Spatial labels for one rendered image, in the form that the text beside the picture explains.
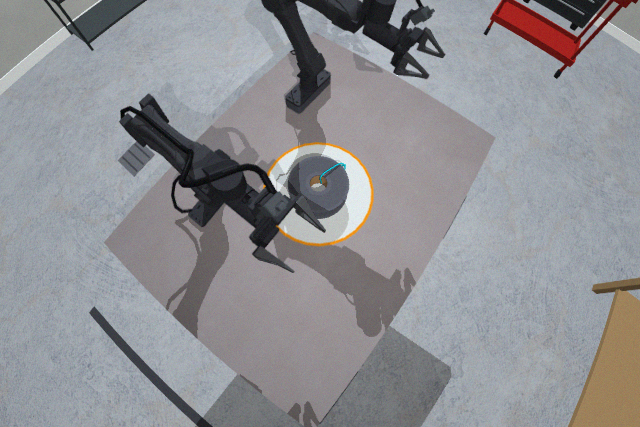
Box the white circular mat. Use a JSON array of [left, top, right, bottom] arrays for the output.
[[268, 144, 371, 244]]

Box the dark grey perforated disc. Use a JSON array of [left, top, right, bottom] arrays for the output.
[[288, 156, 349, 219]]

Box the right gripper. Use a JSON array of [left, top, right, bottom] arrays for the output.
[[236, 187, 326, 273]]

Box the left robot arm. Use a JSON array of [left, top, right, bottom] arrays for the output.
[[261, 0, 435, 107]]

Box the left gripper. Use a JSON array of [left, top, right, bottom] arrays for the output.
[[379, 5, 445, 79]]

